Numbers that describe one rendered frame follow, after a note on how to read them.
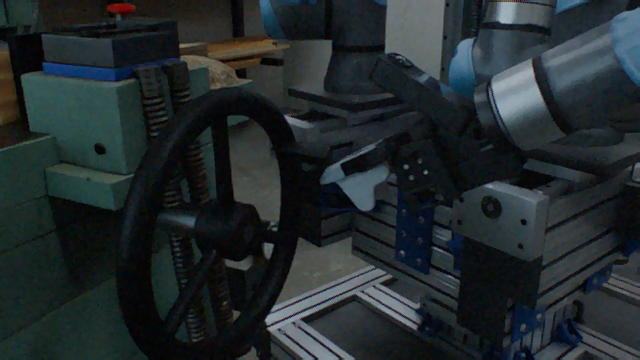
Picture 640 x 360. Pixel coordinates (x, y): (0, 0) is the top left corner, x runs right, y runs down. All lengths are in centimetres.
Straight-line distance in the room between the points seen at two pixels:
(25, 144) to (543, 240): 65
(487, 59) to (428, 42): 340
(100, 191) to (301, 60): 409
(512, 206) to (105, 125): 53
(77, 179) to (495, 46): 45
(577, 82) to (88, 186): 45
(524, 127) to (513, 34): 15
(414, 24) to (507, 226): 331
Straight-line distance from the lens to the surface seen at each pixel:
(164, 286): 83
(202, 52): 106
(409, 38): 411
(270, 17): 121
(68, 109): 63
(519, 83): 52
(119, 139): 59
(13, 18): 77
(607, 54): 51
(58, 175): 64
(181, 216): 61
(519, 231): 84
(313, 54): 456
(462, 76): 66
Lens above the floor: 106
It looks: 19 degrees down
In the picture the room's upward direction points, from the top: straight up
